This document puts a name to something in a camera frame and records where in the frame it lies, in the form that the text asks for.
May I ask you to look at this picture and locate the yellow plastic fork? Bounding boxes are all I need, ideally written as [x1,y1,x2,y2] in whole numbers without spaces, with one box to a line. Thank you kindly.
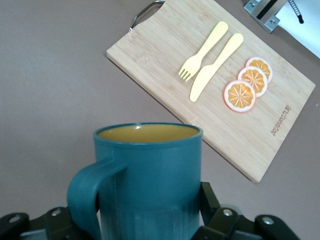
[178,21,229,82]

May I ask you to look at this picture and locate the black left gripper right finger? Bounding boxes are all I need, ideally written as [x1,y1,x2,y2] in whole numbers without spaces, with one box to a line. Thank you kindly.
[192,181,301,240]

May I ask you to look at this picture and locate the orange slice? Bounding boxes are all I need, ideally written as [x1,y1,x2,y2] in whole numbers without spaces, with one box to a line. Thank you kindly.
[244,56,273,83]
[223,79,257,113]
[237,66,269,98]

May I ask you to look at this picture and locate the teal ribbed mug yellow inside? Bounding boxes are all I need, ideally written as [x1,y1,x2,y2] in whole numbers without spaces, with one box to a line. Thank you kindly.
[66,122,203,240]

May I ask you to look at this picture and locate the black cable tie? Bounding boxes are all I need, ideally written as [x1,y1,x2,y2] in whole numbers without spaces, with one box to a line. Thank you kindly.
[287,0,305,25]

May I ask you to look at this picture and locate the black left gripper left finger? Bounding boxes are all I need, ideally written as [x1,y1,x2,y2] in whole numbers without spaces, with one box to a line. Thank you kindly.
[0,206,89,240]

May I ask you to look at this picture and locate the wooden cutting board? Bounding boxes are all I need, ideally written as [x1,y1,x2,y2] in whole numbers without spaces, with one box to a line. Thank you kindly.
[106,0,316,183]

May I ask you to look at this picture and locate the metal table edge bracket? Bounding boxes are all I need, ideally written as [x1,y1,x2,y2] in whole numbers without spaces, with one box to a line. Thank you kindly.
[243,0,281,35]

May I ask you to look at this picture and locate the yellow plastic knife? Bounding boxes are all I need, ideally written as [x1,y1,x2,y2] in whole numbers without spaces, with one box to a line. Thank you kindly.
[189,32,244,103]

